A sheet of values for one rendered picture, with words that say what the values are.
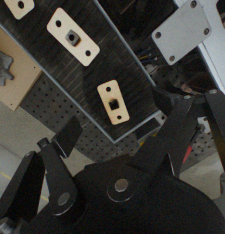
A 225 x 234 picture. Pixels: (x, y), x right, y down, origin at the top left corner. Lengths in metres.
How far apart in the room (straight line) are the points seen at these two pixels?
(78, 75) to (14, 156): 2.26
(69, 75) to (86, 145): 0.69
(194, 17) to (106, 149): 0.77
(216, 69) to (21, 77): 0.87
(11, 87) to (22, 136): 1.29
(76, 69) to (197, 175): 2.38
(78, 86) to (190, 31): 0.24
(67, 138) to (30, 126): 1.78
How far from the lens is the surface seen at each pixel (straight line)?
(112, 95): 0.22
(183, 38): 0.31
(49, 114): 0.85
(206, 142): 1.03
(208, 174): 2.54
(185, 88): 0.79
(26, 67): 0.81
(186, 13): 0.32
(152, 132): 0.29
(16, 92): 0.89
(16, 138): 2.19
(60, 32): 0.24
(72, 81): 0.24
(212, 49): 0.47
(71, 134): 0.18
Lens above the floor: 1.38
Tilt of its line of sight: 67 degrees down
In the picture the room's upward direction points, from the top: 175 degrees counter-clockwise
